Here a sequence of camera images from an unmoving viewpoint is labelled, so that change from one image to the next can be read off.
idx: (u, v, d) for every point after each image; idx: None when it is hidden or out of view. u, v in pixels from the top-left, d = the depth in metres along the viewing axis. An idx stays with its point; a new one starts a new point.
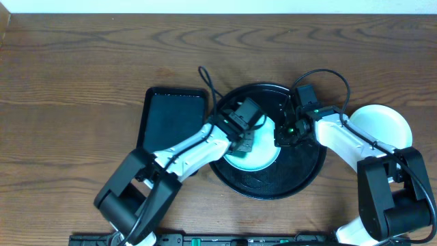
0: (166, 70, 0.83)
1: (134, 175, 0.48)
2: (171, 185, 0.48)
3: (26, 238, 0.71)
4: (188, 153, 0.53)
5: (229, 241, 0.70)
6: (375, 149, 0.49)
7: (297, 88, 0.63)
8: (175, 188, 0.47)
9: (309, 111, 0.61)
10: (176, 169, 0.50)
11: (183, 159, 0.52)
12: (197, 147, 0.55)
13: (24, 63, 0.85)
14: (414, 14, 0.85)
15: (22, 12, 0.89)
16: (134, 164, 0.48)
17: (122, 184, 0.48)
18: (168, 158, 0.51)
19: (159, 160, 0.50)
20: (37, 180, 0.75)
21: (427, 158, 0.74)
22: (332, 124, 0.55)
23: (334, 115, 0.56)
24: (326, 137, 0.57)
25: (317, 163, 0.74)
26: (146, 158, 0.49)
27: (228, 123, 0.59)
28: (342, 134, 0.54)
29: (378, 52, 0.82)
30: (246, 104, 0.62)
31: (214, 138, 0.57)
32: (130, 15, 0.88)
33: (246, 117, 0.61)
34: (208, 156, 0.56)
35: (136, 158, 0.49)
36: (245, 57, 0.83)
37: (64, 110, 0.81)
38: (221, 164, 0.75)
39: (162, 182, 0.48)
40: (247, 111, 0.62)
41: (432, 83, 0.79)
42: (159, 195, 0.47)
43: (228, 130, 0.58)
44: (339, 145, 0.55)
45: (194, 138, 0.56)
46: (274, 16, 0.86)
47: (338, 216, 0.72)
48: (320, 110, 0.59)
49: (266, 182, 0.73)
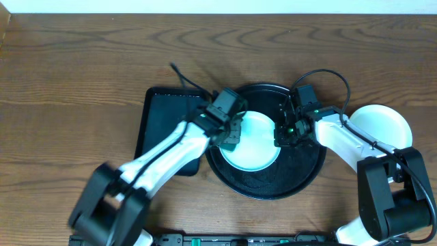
0: (166, 70, 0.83)
1: (100, 194, 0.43)
2: (138, 200, 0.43)
3: (26, 238, 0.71)
4: (160, 160, 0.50)
5: (229, 241, 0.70)
6: (375, 149, 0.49)
7: (298, 87, 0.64)
8: (144, 203, 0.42)
9: (309, 110, 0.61)
10: (146, 182, 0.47)
11: (153, 169, 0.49)
12: (172, 150, 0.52)
13: (25, 63, 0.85)
14: (414, 15, 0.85)
15: (22, 12, 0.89)
16: (99, 181, 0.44)
17: (91, 203, 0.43)
18: (137, 170, 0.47)
19: (126, 175, 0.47)
20: (37, 180, 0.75)
21: (427, 158, 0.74)
22: (331, 124, 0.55)
23: (334, 117, 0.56)
24: (326, 138, 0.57)
25: (317, 163, 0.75)
26: (111, 174, 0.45)
27: (205, 117, 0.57)
28: (342, 134, 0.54)
29: (377, 52, 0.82)
30: (222, 94, 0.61)
31: (189, 137, 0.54)
32: (130, 15, 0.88)
33: (224, 108, 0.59)
34: (184, 158, 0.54)
35: (101, 175, 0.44)
36: (245, 57, 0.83)
37: (64, 110, 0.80)
38: (221, 165, 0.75)
39: (130, 199, 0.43)
40: (224, 102, 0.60)
41: (431, 83, 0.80)
42: (128, 213, 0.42)
43: (204, 128, 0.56)
44: (338, 145, 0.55)
45: (168, 142, 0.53)
46: (274, 16, 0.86)
47: (339, 216, 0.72)
48: (319, 111, 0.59)
49: (266, 182, 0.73)
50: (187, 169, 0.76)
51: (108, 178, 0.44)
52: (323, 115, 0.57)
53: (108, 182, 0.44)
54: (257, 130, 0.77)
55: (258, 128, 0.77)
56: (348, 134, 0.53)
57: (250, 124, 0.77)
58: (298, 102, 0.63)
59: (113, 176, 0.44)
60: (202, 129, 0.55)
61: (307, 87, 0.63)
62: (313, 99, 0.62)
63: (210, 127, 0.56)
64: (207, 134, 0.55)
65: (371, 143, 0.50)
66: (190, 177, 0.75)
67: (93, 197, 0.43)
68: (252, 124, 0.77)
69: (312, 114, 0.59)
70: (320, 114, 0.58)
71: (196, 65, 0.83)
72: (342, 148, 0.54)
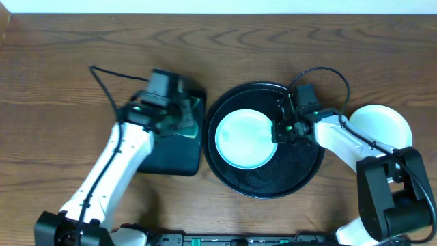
0: (166, 70, 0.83)
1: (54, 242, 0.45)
2: (91, 236, 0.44)
3: (28, 238, 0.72)
4: (102, 181, 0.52)
5: (229, 241, 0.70)
6: (374, 149, 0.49)
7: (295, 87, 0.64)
8: (97, 235, 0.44)
9: (308, 112, 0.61)
10: (94, 214, 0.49)
11: (97, 195, 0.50)
12: (112, 165, 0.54)
13: (25, 63, 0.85)
14: (415, 14, 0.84)
15: (22, 12, 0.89)
16: (45, 232, 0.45)
17: None
18: (81, 204, 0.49)
19: (70, 214, 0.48)
20: (37, 180, 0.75)
21: (426, 158, 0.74)
22: (330, 125, 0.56)
23: (333, 119, 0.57)
24: (325, 139, 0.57)
25: (317, 158, 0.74)
26: (55, 221, 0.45)
27: (141, 108, 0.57)
28: (340, 134, 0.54)
29: (377, 53, 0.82)
30: (155, 77, 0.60)
31: (127, 143, 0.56)
32: (130, 14, 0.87)
33: (160, 91, 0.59)
34: (130, 162, 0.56)
35: (44, 225, 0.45)
36: (245, 57, 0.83)
37: (64, 110, 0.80)
38: (223, 168, 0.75)
39: (83, 236, 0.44)
40: (159, 84, 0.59)
41: (432, 83, 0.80)
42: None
43: (143, 121, 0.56)
44: (336, 145, 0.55)
45: (107, 156, 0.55)
46: (274, 16, 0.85)
47: (339, 216, 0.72)
48: (319, 112, 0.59)
49: (269, 182, 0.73)
50: (186, 169, 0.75)
51: (53, 227, 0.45)
52: (322, 117, 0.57)
53: (54, 231, 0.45)
54: (250, 126, 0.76)
55: (250, 125, 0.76)
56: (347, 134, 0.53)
57: (242, 120, 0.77)
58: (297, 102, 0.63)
59: (57, 223, 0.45)
60: (141, 124, 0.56)
61: (306, 86, 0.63)
62: (311, 99, 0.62)
63: (148, 118, 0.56)
64: (147, 128, 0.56)
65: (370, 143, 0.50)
66: (190, 177, 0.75)
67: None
68: (244, 121, 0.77)
69: (311, 117, 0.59)
70: (320, 116, 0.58)
71: (196, 65, 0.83)
72: (341, 149, 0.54)
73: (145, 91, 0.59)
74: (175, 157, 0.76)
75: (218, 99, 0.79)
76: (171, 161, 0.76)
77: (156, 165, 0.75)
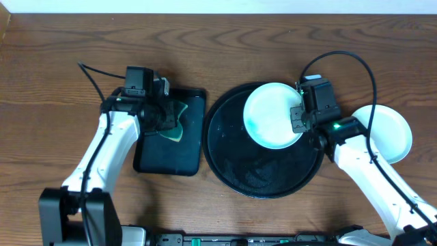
0: (166, 70, 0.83)
1: (60, 214, 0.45)
2: (95, 201, 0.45)
3: (28, 237, 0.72)
4: (98, 156, 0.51)
5: (229, 241, 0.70)
6: (414, 213, 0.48)
7: (315, 87, 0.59)
8: (102, 198, 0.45)
9: (327, 122, 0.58)
10: (95, 183, 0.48)
11: (96, 167, 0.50)
12: (105, 143, 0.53)
13: (24, 63, 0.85)
14: (415, 14, 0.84)
15: (22, 12, 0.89)
16: (50, 206, 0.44)
17: (57, 224, 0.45)
18: (81, 178, 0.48)
19: (72, 188, 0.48)
20: (37, 179, 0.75)
21: (426, 158, 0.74)
22: (358, 157, 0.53)
23: (356, 136, 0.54)
24: (345, 160, 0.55)
25: (317, 157, 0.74)
26: (57, 195, 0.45)
27: (122, 99, 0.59)
28: (369, 171, 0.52)
29: (377, 53, 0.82)
30: (129, 72, 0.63)
31: (116, 126, 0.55)
32: (130, 15, 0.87)
33: (138, 85, 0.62)
34: (122, 143, 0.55)
35: (46, 200, 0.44)
36: (245, 57, 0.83)
37: (63, 110, 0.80)
38: (223, 168, 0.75)
39: (87, 203, 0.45)
40: (135, 79, 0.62)
41: (432, 83, 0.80)
42: (95, 216, 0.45)
43: (128, 108, 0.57)
44: (366, 184, 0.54)
45: (97, 139, 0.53)
46: (274, 16, 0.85)
47: (339, 216, 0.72)
48: (341, 126, 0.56)
49: (269, 182, 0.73)
50: (187, 169, 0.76)
51: (57, 199, 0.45)
52: (347, 134, 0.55)
53: (59, 203, 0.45)
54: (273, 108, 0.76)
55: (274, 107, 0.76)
56: (382, 179, 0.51)
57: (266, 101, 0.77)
58: (313, 104, 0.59)
59: (60, 195, 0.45)
60: (125, 111, 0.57)
61: (325, 86, 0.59)
62: (331, 103, 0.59)
63: (132, 106, 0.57)
64: (132, 113, 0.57)
65: (412, 205, 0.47)
66: (190, 177, 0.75)
67: (53, 221, 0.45)
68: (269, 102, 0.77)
69: (333, 131, 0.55)
70: (341, 131, 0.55)
71: (196, 65, 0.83)
72: (371, 189, 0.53)
73: (124, 87, 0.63)
74: (176, 157, 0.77)
75: (218, 99, 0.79)
76: (172, 160, 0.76)
77: (157, 165, 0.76)
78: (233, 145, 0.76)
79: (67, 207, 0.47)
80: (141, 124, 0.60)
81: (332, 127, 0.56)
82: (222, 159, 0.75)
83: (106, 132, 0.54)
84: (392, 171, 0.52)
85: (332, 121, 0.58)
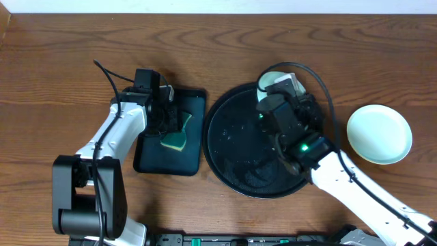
0: (166, 69, 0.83)
1: (72, 182, 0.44)
2: (107, 167, 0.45)
3: (28, 237, 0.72)
4: (109, 134, 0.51)
5: (229, 241, 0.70)
6: (408, 228, 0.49)
7: (272, 111, 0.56)
8: (115, 163, 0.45)
9: (294, 143, 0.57)
10: (106, 152, 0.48)
11: (107, 142, 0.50)
12: (116, 124, 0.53)
13: (24, 63, 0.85)
14: (416, 14, 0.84)
15: (22, 12, 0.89)
16: (63, 171, 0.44)
17: (67, 192, 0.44)
18: (93, 148, 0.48)
19: (85, 156, 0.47)
20: (37, 179, 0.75)
21: (426, 158, 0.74)
22: (338, 179, 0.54)
23: (328, 155, 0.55)
24: (324, 183, 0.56)
25: None
26: (71, 160, 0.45)
27: (132, 93, 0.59)
28: (352, 190, 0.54)
29: (377, 52, 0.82)
30: (138, 72, 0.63)
31: (127, 113, 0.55)
32: (130, 15, 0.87)
33: (145, 84, 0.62)
34: (132, 128, 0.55)
35: (60, 165, 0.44)
36: (245, 57, 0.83)
37: (63, 109, 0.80)
38: (223, 168, 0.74)
39: (100, 169, 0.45)
40: (143, 77, 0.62)
41: (432, 83, 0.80)
42: (107, 182, 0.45)
43: (138, 101, 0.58)
44: (354, 204, 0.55)
45: (108, 122, 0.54)
46: (274, 16, 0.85)
47: (339, 216, 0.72)
48: (308, 147, 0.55)
49: (269, 182, 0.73)
50: (186, 169, 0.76)
51: (71, 165, 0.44)
52: (319, 155, 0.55)
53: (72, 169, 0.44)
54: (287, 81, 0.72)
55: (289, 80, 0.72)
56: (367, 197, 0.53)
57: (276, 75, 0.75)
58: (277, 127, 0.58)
59: (73, 161, 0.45)
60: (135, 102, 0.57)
61: (283, 107, 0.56)
62: (293, 123, 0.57)
63: (141, 100, 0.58)
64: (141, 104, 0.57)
65: (405, 221, 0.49)
66: (190, 177, 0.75)
67: (64, 187, 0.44)
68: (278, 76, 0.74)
69: (304, 156, 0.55)
70: (310, 153, 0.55)
71: (196, 65, 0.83)
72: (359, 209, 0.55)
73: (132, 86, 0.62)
74: (176, 156, 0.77)
75: (219, 99, 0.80)
76: (172, 161, 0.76)
77: (156, 165, 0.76)
78: (233, 144, 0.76)
79: (78, 177, 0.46)
80: (147, 119, 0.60)
81: (300, 150, 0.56)
82: (223, 159, 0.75)
83: (116, 117, 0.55)
84: (373, 184, 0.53)
85: (298, 140, 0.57)
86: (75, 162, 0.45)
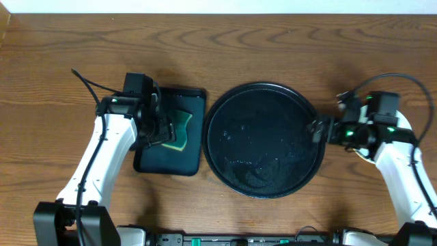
0: (166, 69, 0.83)
1: (55, 228, 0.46)
2: (93, 216, 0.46)
3: (27, 237, 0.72)
4: (93, 167, 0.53)
5: (229, 241, 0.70)
6: (431, 214, 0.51)
7: (382, 94, 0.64)
8: (99, 214, 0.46)
9: (382, 124, 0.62)
10: (91, 195, 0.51)
11: (91, 180, 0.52)
12: (100, 152, 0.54)
13: (25, 63, 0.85)
14: (416, 14, 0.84)
15: (22, 12, 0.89)
16: (46, 220, 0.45)
17: (52, 238, 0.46)
18: (76, 190, 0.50)
19: (67, 199, 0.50)
20: (37, 179, 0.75)
21: (427, 158, 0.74)
22: (399, 158, 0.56)
23: (405, 145, 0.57)
24: (383, 158, 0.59)
25: (318, 156, 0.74)
26: (53, 208, 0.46)
27: (119, 99, 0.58)
28: (401, 170, 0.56)
29: (377, 53, 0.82)
30: (127, 76, 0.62)
31: (111, 132, 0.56)
32: (130, 15, 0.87)
33: (136, 90, 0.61)
34: (117, 150, 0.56)
35: (41, 214, 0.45)
36: (244, 58, 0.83)
37: (63, 108, 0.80)
38: (223, 168, 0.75)
39: (85, 216, 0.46)
40: (134, 83, 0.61)
41: (432, 83, 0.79)
42: (90, 229, 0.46)
43: (123, 111, 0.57)
44: (394, 182, 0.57)
45: (93, 146, 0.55)
46: (274, 16, 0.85)
47: (339, 216, 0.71)
48: (395, 128, 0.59)
49: (270, 181, 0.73)
50: (187, 169, 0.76)
51: (52, 213, 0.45)
52: (399, 137, 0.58)
53: (54, 217, 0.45)
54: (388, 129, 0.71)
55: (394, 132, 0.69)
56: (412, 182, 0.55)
57: None
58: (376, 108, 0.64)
59: (54, 210, 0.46)
60: (121, 114, 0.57)
61: (393, 97, 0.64)
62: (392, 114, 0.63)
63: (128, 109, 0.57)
64: (128, 115, 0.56)
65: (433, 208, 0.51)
66: (190, 177, 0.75)
67: (49, 234, 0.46)
68: None
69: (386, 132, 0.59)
70: (395, 134, 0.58)
71: (196, 65, 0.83)
72: (397, 188, 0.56)
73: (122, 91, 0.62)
74: (176, 157, 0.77)
75: (218, 99, 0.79)
76: (172, 161, 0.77)
77: (157, 165, 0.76)
78: (233, 145, 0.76)
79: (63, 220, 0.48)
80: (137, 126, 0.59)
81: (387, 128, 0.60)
82: (222, 160, 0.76)
83: (101, 138, 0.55)
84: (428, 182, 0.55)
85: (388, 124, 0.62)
86: (59, 209, 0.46)
